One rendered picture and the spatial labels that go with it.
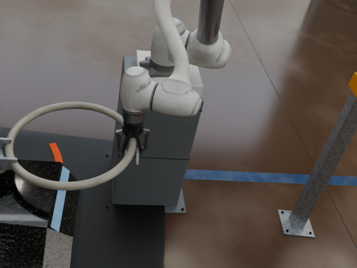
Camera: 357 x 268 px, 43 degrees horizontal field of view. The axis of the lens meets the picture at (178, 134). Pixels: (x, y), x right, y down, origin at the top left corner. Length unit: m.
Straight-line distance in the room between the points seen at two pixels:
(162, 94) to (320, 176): 1.36
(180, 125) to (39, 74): 1.76
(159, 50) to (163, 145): 0.52
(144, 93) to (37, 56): 2.57
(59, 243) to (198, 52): 1.09
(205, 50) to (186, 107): 0.65
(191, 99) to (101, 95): 2.12
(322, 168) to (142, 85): 1.37
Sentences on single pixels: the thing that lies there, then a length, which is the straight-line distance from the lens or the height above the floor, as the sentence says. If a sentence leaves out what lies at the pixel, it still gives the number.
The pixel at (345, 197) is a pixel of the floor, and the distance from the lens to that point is 3.37.
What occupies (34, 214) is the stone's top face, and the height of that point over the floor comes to 0.80.
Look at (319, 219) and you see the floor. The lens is 3.11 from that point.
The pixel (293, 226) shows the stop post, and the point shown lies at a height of 0.02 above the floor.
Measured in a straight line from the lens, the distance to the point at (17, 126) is 1.85.
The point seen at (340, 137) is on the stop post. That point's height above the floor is 0.74.
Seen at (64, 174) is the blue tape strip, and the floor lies 0.79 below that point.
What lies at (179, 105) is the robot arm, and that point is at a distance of 1.56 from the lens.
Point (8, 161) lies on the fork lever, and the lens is 1.69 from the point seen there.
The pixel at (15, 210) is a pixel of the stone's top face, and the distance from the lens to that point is 1.67.
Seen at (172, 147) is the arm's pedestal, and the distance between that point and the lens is 2.47.
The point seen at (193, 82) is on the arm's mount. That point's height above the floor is 0.86.
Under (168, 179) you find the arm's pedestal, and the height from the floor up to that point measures 0.23.
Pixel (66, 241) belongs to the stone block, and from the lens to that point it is 1.67.
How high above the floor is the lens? 2.05
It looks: 38 degrees down
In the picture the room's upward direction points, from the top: 13 degrees clockwise
